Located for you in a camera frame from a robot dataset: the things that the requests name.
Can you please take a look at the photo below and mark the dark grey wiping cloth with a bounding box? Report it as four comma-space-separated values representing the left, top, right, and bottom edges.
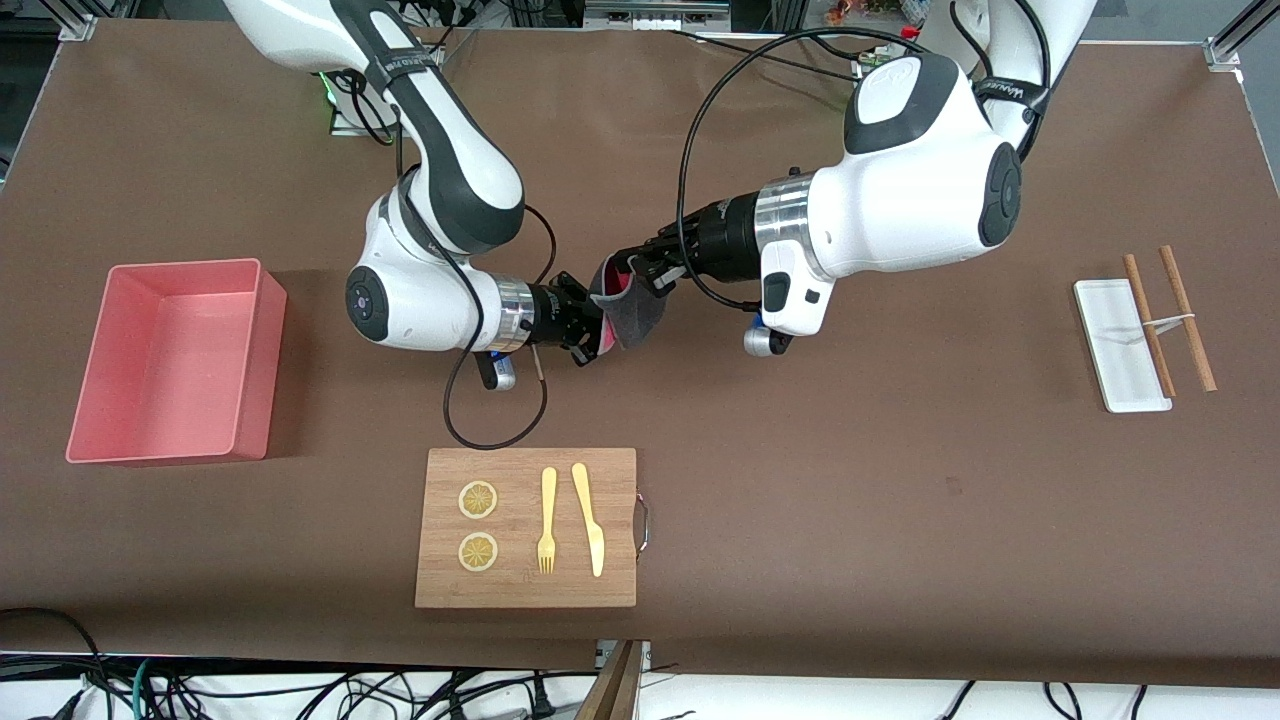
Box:
589, 255, 669, 352

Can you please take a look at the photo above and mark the yellow plastic fork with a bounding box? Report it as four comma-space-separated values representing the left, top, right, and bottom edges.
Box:
537, 467, 558, 575

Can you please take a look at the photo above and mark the yellow plastic knife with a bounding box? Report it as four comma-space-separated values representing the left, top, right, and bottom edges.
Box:
571, 462, 606, 579

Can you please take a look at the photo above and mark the grey metal equipment box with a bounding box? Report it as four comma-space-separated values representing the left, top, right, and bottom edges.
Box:
585, 0, 731, 31

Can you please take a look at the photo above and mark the dark wooden beam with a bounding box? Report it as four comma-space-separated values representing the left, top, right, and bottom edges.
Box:
575, 640, 643, 720

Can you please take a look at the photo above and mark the pink plastic bin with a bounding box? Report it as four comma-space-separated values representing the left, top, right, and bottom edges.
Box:
65, 258, 289, 467

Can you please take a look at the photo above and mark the white rectangular tray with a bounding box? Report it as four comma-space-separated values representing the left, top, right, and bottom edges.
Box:
1073, 278, 1173, 414

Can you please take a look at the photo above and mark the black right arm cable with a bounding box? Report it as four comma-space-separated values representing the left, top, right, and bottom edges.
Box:
330, 60, 558, 452

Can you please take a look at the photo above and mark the black cable across table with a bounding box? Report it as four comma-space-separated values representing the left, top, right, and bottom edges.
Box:
668, 28, 863, 83

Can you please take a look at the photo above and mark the wooden board with metal handle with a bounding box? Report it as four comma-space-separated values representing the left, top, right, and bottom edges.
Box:
414, 447, 651, 610

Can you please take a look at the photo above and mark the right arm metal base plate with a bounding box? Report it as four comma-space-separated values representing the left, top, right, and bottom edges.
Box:
318, 70, 399, 138

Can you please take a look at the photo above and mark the thick black looped cable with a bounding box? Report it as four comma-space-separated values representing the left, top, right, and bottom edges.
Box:
0, 607, 107, 720

